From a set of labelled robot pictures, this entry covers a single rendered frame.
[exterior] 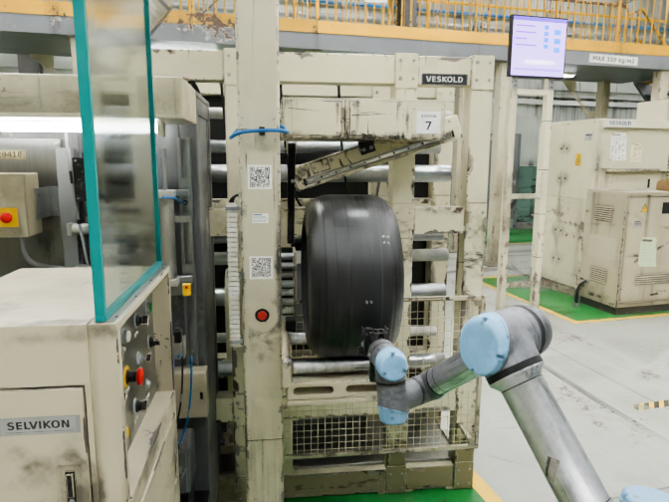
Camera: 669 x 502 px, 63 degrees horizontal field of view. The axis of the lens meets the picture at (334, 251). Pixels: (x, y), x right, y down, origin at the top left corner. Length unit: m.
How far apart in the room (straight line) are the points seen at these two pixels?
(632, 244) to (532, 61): 2.08
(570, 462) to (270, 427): 1.12
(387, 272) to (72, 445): 0.93
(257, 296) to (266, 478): 0.65
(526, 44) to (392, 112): 3.75
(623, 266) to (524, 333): 5.08
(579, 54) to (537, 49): 3.27
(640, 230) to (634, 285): 0.56
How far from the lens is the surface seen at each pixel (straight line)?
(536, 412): 1.12
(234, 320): 1.84
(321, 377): 1.83
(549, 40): 5.87
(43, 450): 1.23
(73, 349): 1.13
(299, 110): 2.01
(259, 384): 1.90
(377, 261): 1.63
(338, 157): 2.16
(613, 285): 6.24
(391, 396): 1.41
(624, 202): 6.09
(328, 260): 1.61
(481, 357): 1.11
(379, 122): 2.05
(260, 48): 1.77
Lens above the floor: 1.57
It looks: 10 degrees down
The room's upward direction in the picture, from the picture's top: straight up
